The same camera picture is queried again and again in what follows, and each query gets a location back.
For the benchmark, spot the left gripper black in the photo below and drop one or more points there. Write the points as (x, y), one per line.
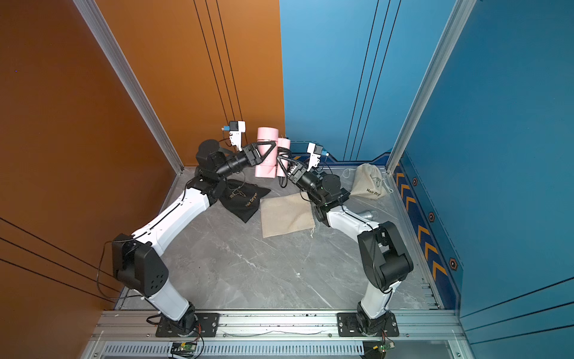
(251, 154)

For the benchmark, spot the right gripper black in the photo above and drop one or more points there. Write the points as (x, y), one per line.
(299, 173)

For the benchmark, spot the pink hair dryer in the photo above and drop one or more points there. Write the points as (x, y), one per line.
(270, 144)

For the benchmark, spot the black cloth bag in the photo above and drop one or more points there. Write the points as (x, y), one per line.
(242, 199)

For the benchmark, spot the beige drawstring bag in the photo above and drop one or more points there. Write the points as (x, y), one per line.
(368, 182)
(285, 215)

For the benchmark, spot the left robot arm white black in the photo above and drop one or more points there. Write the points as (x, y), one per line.
(136, 258)

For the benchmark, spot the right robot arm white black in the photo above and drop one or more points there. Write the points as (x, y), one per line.
(385, 258)

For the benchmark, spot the silver cylinder flashlight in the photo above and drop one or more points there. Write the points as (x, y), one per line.
(370, 215)

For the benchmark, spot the green circuit board right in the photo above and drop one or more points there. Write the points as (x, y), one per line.
(383, 348)

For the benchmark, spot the green circuit board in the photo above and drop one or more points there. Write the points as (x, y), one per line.
(383, 348)
(183, 350)

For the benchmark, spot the green circuit board left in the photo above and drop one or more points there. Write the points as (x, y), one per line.
(183, 350)

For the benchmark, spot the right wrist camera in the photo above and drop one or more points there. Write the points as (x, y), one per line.
(316, 152)

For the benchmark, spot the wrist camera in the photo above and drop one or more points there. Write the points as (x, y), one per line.
(316, 152)
(235, 130)

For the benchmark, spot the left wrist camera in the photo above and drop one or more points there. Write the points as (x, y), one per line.
(235, 130)

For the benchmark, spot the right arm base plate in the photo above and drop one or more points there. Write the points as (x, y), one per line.
(357, 324)

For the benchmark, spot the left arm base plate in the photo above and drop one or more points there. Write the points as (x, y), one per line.
(191, 325)

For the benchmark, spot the aluminium front rail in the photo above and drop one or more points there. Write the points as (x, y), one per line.
(235, 325)

